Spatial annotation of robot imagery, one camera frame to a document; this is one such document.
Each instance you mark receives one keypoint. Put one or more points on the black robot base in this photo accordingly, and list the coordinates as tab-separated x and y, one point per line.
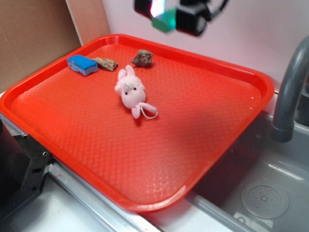
23	167

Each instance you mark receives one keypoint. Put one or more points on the grey plastic sink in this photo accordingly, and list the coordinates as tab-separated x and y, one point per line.
214	205

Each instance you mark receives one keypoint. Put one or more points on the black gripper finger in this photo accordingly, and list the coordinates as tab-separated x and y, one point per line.
143	7
191	19

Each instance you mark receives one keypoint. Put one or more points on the round sink drain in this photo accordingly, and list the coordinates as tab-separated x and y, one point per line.
264	199

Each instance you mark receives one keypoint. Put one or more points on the brown cardboard panel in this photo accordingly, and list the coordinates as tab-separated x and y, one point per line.
35	33

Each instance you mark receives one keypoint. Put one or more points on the brown wood piece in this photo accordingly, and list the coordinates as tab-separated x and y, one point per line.
106	64

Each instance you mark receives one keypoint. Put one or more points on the brown rock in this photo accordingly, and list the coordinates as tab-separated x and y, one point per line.
143	58

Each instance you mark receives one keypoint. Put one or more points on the blue sponge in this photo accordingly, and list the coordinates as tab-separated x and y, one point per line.
83	65

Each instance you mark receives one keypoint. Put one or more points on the red plastic tray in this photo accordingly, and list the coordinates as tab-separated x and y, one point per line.
142	165

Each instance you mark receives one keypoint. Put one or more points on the green wooden block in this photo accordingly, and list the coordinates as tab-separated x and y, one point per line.
166	21

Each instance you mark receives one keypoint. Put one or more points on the grey sink faucet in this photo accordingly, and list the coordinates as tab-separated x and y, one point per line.
293	99

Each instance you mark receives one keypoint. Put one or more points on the pink plush bunny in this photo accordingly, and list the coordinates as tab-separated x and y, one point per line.
133	96

